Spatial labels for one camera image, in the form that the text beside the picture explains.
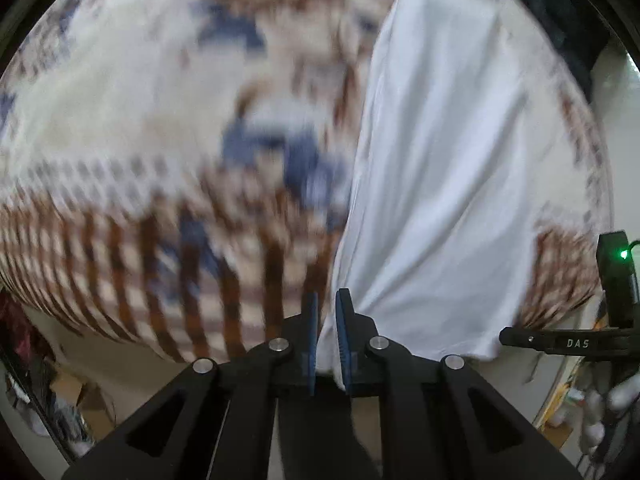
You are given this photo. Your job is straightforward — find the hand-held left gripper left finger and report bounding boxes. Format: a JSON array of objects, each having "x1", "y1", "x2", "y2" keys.
[{"x1": 60, "y1": 291, "x2": 319, "y2": 480}]

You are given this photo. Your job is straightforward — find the white garment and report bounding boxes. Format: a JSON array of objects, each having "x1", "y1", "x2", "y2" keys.
[{"x1": 318, "y1": 0, "x2": 543, "y2": 392}]

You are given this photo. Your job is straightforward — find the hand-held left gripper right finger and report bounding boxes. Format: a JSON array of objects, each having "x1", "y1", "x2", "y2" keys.
[{"x1": 335, "y1": 288, "x2": 586, "y2": 480}]

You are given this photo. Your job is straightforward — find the red cloth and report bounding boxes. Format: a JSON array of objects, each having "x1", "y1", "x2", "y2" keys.
[{"x1": 0, "y1": 292, "x2": 38, "y2": 366}]

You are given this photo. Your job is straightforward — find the dark cloth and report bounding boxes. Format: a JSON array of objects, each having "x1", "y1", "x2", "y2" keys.
[{"x1": 492, "y1": 0, "x2": 613, "y2": 103}]

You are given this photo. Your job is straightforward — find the cream bed base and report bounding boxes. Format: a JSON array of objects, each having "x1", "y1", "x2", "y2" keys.
[{"x1": 22, "y1": 305, "x2": 608, "y2": 428}]

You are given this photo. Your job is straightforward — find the cardboard box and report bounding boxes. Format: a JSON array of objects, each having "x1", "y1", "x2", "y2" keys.
[{"x1": 50, "y1": 372, "x2": 118, "y2": 438}]

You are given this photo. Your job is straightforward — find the person's right hand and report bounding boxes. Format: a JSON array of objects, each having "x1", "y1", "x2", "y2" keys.
[{"x1": 578, "y1": 372, "x2": 640, "y2": 457}]

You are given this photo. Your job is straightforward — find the brown blue patterned blanket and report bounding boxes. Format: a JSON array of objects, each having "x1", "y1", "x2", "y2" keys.
[{"x1": 0, "y1": 0, "x2": 615, "y2": 364}]

